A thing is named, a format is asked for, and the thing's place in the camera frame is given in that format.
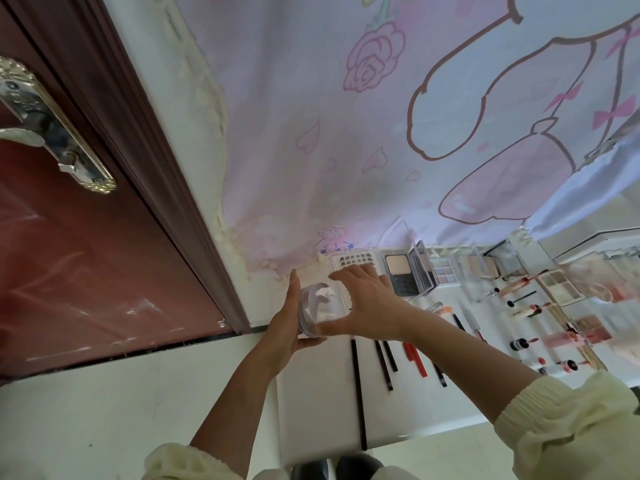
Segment person's right hand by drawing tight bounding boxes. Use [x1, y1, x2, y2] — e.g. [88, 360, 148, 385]
[318, 263, 421, 343]

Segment person's left hand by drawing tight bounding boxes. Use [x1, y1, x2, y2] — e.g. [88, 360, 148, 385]
[258, 269, 326, 371]

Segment lavender rectangular palette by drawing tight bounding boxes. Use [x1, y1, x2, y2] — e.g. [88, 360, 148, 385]
[383, 239, 436, 298]

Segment round silver compact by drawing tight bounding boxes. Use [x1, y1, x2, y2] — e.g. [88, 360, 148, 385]
[298, 281, 353, 338]

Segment white false eyelash tray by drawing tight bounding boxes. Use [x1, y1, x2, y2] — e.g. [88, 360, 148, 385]
[328, 249, 379, 273]

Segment red lip pencil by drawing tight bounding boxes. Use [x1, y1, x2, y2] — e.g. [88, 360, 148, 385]
[403, 341, 429, 379]

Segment clear eyeshadow palette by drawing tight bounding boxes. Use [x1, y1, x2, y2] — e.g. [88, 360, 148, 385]
[430, 249, 463, 286]

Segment white square compact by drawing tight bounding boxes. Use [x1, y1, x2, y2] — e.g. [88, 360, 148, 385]
[462, 239, 521, 284]

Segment tan eyeshadow palette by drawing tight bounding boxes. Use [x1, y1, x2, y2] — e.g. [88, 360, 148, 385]
[535, 253, 621, 308]

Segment small brown quad eyeshadow palette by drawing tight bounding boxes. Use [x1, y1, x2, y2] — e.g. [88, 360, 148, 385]
[575, 315, 613, 344]

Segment person's right forearm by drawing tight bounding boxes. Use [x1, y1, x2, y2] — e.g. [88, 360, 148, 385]
[400, 315, 640, 480]

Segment person's left forearm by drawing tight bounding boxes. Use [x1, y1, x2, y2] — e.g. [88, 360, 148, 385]
[145, 349, 301, 480]

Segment white table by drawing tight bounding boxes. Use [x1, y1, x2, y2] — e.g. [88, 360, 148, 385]
[275, 229, 640, 466]

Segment pink cartoon print cloth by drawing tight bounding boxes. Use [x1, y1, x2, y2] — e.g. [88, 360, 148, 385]
[170, 0, 640, 281]

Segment reddish brown door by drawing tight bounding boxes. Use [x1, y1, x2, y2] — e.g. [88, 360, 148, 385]
[0, 0, 251, 386]

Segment white shelf unit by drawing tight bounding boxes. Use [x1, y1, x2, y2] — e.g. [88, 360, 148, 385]
[540, 185, 640, 266]

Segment small white bow-handle drawer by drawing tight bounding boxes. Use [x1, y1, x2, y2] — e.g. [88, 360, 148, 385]
[555, 227, 640, 266]

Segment silver door handle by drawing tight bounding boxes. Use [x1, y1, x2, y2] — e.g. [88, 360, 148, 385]
[0, 57, 118, 194]

